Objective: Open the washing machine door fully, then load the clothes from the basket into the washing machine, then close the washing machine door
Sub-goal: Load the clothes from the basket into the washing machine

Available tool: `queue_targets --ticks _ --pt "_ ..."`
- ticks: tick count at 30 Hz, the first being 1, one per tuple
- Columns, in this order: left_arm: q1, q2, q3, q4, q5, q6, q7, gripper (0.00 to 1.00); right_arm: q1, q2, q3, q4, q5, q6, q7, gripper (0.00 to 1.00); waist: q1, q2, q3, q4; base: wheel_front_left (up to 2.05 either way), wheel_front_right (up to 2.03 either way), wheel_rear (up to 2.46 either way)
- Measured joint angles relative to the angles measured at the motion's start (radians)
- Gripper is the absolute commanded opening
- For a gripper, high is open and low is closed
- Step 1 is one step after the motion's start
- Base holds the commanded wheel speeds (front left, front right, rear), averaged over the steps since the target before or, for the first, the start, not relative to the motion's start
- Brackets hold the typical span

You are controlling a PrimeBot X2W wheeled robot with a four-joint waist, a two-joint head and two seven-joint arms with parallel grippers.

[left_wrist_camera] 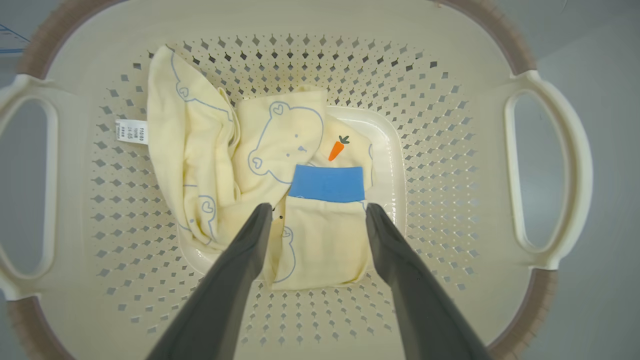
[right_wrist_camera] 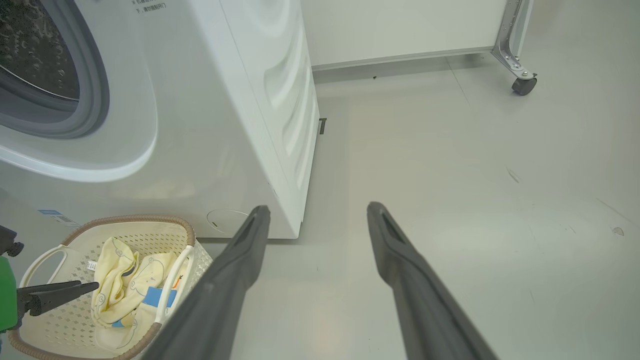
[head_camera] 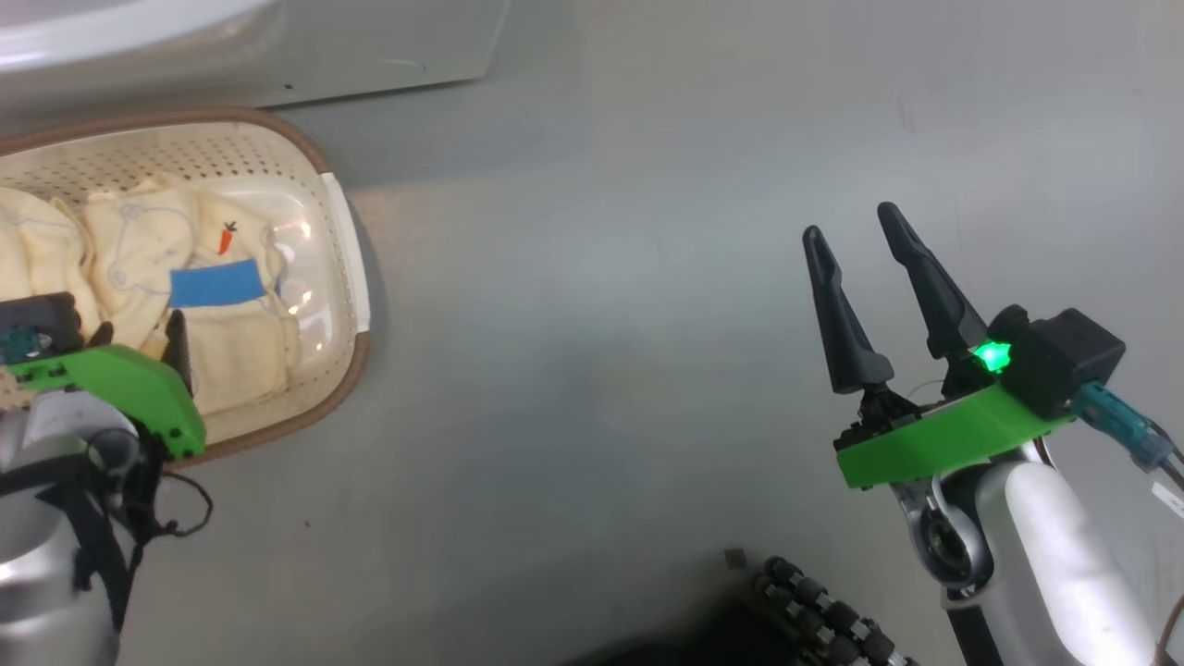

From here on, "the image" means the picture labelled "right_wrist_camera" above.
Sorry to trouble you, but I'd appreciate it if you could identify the white front-load washing machine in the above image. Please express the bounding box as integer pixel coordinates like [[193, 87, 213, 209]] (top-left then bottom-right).
[[0, 0, 321, 240]]

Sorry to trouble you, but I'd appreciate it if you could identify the white panel board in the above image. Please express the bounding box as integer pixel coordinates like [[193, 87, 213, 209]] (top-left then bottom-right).
[[300, 0, 507, 72]]

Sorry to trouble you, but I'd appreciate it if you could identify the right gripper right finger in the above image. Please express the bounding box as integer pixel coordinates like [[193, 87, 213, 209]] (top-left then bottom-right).
[[366, 201, 501, 360]]

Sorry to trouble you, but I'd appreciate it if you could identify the black caster wheel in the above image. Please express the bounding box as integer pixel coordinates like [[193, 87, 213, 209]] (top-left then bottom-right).
[[511, 74, 539, 97]]

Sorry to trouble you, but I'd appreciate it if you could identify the blue white energy label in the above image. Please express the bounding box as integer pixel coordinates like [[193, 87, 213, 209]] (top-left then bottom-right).
[[37, 209, 81, 229]]

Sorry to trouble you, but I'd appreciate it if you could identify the yellow garment with blue cuffs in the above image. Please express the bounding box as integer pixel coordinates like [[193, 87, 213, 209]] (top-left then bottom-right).
[[95, 251, 189, 352]]

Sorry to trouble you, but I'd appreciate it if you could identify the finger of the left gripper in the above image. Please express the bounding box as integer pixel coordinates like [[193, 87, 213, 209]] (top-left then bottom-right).
[[16, 280, 100, 317], [0, 225, 25, 258]]

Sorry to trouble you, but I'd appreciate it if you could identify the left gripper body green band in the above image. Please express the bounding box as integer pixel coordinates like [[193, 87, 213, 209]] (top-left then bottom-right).
[[0, 256, 19, 334]]

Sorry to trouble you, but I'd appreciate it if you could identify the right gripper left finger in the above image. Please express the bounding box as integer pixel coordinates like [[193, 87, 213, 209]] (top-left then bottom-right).
[[140, 205, 272, 360]]

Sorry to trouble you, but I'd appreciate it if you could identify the silver metal caster bracket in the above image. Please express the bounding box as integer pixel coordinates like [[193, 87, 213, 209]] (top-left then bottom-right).
[[491, 0, 536, 81]]

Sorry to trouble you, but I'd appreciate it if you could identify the pale yellow baby garment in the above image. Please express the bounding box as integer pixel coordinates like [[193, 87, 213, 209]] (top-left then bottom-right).
[[91, 237, 140, 329]]

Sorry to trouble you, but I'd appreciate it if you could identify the cream perforated basket brown rim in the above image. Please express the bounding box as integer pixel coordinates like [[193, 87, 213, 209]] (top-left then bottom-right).
[[7, 215, 214, 360]]

